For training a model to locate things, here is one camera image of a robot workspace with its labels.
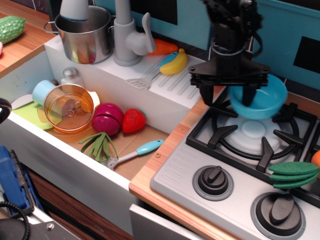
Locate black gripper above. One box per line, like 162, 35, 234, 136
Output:
188, 43, 271, 107

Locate blue plastic bowl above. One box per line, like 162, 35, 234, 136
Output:
228, 73, 288, 120

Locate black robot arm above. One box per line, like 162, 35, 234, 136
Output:
189, 0, 271, 107

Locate yellow toy banana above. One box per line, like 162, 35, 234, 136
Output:
159, 48, 188, 75

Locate black stove grate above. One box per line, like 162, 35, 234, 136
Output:
186, 90, 317, 185

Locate orange toy carrot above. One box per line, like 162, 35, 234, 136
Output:
148, 38, 179, 56

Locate grey stove top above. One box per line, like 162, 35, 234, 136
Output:
150, 90, 320, 240

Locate left black stove knob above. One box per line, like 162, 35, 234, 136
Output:
192, 165, 234, 202

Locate black stove knob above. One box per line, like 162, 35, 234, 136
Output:
250, 192, 306, 240
192, 165, 234, 202

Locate red toy strawberry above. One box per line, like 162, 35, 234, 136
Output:
122, 108, 146, 134

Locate green felt leaves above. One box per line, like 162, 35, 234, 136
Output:
269, 161, 320, 189

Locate orange toy fruit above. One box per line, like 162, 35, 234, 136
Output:
311, 150, 320, 168

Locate grey toy faucet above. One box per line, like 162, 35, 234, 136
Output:
113, 0, 156, 67

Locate magenta toy onion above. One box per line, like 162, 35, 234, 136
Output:
91, 102, 124, 137

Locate right black stove knob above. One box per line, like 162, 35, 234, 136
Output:
250, 192, 306, 240

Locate white sink basin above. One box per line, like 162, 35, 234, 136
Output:
0, 34, 218, 236

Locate green felt strips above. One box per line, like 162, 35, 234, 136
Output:
78, 132, 119, 163

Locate stainless steel pot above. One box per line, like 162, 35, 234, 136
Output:
45, 5, 114, 64

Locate white salt shaker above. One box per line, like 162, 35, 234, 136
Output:
61, 67, 85, 88

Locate orange transparent pot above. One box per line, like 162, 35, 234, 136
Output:
37, 83, 100, 134

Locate white blue bottle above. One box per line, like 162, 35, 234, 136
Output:
59, 0, 89, 22

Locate light blue cup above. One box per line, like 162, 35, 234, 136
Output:
32, 80, 56, 105

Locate green cutting board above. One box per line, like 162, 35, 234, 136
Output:
13, 102, 53, 131

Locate white toy knife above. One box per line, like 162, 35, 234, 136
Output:
11, 94, 33, 110

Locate green toy bitter gourd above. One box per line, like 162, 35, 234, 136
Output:
0, 15, 26, 45

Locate grey toy spatula blue handle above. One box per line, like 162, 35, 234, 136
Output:
124, 51, 179, 90

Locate grey peeler blue handle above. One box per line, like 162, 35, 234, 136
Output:
101, 139, 164, 170

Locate black cable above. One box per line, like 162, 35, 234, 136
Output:
0, 201, 31, 240

